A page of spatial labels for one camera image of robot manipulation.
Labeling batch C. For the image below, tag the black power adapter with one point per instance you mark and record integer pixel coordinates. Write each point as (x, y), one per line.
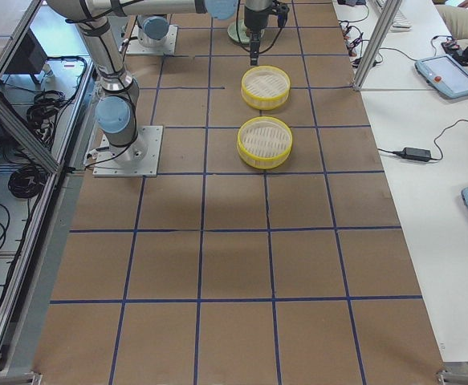
(417, 154)

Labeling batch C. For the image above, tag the aluminium frame post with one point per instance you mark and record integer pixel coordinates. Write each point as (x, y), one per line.
(380, 30)

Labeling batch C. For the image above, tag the far yellow bamboo steamer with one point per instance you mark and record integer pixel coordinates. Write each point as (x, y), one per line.
(264, 142)

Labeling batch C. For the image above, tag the yellow bamboo steamer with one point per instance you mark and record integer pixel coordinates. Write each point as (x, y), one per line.
(264, 142)
(265, 87)

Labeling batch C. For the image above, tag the green round plate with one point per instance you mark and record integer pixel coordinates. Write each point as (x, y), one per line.
(238, 32)

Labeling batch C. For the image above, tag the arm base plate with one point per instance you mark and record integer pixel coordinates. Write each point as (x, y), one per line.
(141, 44)
(140, 159)

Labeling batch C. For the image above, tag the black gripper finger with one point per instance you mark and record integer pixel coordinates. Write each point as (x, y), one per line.
(254, 48)

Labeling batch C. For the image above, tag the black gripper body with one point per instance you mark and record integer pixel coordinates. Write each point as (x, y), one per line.
(254, 19)

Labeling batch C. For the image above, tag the near yellow bamboo steamer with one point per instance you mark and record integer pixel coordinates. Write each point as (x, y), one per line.
(265, 87)

